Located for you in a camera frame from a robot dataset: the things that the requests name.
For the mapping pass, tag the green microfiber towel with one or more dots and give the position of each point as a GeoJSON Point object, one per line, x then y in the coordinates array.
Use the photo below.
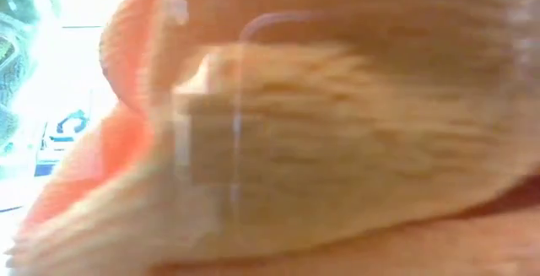
{"type": "Point", "coordinates": [8, 52]}

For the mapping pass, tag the clear plastic basket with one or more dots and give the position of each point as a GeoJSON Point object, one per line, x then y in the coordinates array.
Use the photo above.
{"type": "Point", "coordinates": [25, 18]}
{"type": "Point", "coordinates": [181, 10]}

